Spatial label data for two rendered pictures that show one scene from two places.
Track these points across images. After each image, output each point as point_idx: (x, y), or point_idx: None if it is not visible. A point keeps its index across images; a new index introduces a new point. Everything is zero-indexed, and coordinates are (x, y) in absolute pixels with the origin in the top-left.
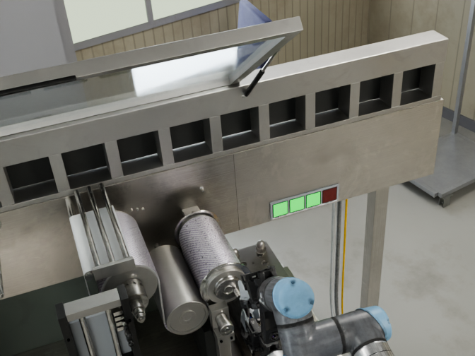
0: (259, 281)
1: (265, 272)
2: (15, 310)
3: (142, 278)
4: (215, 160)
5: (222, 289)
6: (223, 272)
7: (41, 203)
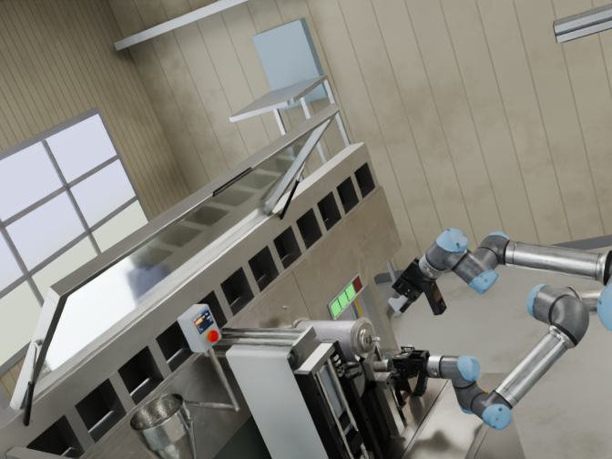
0: (413, 270)
1: (413, 260)
2: None
3: None
4: (283, 280)
5: (365, 341)
6: (359, 326)
7: (189, 363)
